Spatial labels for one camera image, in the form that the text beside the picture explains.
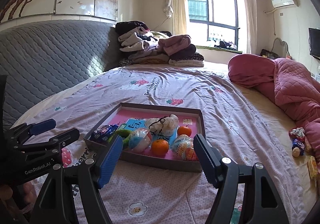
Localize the blue surprise egg toy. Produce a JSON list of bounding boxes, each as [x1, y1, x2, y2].
[[171, 135, 199, 161]]

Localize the blue oreo cookie packet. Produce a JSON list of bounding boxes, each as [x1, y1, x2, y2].
[[89, 124, 118, 143]]

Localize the orange tangerine with stem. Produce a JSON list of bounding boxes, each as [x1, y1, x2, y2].
[[151, 139, 169, 156]]

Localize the green fuzzy ring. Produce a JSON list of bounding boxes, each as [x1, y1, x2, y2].
[[107, 128, 133, 149]]

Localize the white drawstring cloth bag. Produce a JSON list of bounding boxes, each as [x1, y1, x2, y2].
[[145, 115, 179, 137]]

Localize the red blue surprise egg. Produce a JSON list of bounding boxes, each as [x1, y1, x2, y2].
[[129, 128, 152, 153]]

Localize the person hand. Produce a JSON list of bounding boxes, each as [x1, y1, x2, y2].
[[1, 182, 37, 214]]

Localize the grey quilted headboard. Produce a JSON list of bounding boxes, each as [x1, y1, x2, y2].
[[1, 20, 120, 130]]

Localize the small toy figure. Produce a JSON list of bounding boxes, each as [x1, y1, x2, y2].
[[289, 127, 305, 158]]

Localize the yellow snack packet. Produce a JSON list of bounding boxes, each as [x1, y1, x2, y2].
[[307, 156, 318, 180]]

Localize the pink quilted blanket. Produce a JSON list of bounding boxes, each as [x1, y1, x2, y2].
[[228, 54, 319, 163]]

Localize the clothes on window sill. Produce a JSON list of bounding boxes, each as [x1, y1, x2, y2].
[[214, 41, 238, 51]]

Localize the pile of folded clothes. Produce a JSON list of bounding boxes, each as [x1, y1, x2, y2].
[[115, 21, 204, 67]]

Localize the black flat tv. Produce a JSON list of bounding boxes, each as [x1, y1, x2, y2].
[[309, 28, 320, 60]]

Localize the cream curtain right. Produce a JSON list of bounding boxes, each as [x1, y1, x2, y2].
[[244, 0, 258, 54]]

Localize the cream curtain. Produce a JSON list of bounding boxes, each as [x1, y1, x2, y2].
[[163, 0, 189, 35], [244, 0, 258, 54]]

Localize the cream curtain left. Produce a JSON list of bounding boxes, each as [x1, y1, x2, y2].
[[163, 0, 189, 35]]

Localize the white air conditioner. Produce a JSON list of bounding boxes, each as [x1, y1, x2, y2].
[[271, 0, 298, 9]]

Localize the window with dark frame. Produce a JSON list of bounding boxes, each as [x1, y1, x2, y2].
[[187, 0, 239, 48]]

